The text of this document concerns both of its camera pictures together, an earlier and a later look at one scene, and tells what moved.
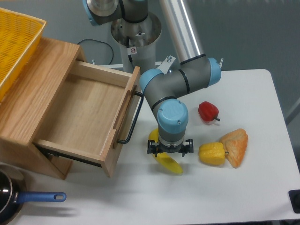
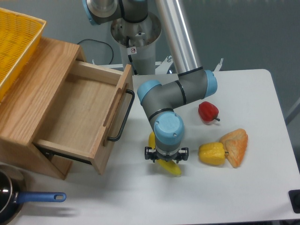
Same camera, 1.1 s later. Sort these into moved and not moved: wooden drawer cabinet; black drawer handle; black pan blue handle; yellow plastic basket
Moved: black drawer handle
Not moved: wooden drawer cabinet; yellow plastic basket; black pan blue handle
